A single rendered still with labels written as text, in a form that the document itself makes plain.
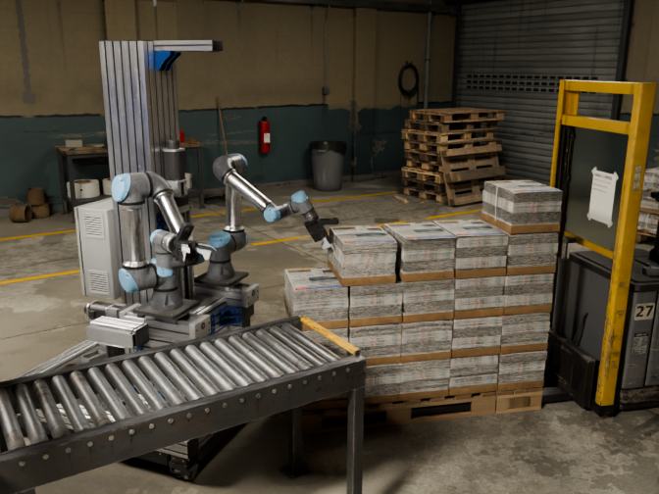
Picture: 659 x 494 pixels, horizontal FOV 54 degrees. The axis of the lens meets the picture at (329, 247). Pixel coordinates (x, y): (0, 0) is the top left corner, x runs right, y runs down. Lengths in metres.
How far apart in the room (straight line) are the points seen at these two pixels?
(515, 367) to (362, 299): 1.02
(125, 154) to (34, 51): 6.16
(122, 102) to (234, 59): 6.99
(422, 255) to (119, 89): 1.69
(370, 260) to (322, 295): 0.30
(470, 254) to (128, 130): 1.83
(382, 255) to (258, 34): 7.38
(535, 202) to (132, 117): 2.09
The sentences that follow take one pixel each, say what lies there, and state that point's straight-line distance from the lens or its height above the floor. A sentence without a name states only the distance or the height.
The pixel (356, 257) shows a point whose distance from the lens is 3.32.
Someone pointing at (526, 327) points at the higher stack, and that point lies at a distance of 3.82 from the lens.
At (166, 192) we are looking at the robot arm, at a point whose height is 1.38.
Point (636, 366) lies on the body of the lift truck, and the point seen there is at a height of 0.30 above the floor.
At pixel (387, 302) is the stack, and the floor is 0.73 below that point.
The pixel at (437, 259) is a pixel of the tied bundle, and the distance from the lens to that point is 3.47.
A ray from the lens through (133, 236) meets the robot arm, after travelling 3.00.
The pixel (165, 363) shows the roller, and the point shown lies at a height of 0.80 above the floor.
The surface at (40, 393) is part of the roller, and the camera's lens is 2.57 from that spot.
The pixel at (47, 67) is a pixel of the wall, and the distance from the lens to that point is 9.42.
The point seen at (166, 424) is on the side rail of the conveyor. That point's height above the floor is 0.76.
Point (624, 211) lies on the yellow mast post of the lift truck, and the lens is 3.70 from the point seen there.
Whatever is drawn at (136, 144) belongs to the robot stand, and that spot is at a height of 1.56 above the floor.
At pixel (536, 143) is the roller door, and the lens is 11.18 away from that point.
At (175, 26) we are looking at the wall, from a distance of 9.88.
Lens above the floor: 1.92
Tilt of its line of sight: 15 degrees down
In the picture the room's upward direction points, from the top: straight up
